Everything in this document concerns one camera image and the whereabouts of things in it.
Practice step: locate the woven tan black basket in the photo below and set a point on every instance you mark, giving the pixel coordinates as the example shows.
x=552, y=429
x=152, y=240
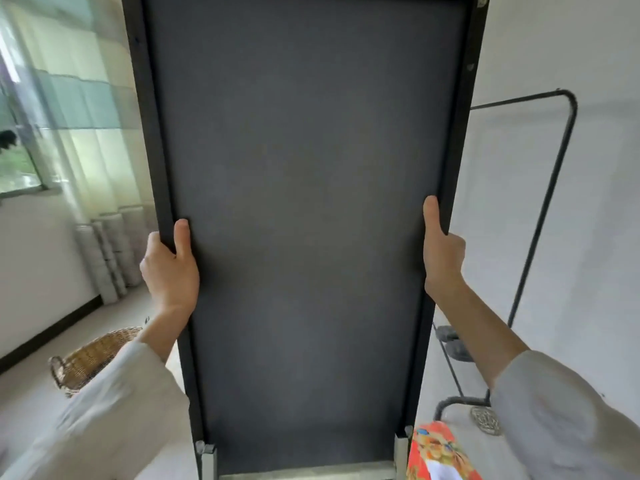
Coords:
x=90, y=357

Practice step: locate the black metal rack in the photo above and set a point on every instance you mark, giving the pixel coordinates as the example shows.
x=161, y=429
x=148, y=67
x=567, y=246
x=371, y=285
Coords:
x=465, y=400

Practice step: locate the grey cream striped curtain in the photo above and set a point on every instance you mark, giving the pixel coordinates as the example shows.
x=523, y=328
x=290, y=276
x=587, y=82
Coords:
x=100, y=144

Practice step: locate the person's right forearm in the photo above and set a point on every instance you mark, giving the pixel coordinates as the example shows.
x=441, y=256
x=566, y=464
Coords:
x=550, y=409

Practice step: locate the person's right hand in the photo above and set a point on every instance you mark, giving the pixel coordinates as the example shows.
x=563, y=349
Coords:
x=445, y=259

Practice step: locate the black skirting board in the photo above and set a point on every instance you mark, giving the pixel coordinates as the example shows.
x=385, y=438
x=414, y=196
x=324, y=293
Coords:
x=50, y=333

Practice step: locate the round patterned brown object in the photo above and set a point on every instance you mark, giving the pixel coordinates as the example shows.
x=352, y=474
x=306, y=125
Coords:
x=486, y=420

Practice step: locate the white wiping cloth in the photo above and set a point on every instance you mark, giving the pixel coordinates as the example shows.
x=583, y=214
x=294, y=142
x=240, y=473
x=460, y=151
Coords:
x=444, y=470

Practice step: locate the black-framed mirror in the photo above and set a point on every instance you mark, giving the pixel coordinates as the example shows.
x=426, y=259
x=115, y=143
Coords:
x=300, y=194

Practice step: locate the red floral plastic stool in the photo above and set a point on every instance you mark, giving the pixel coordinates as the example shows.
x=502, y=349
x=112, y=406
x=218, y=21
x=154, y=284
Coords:
x=435, y=444

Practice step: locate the person's left forearm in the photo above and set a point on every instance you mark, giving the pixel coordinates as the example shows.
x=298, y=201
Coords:
x=100, y=419

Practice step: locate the person's left hand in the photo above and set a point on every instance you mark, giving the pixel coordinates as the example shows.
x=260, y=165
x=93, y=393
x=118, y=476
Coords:
x=172, y=279

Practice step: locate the grey framed window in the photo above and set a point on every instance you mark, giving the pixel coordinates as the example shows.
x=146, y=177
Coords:
x=20, y=164

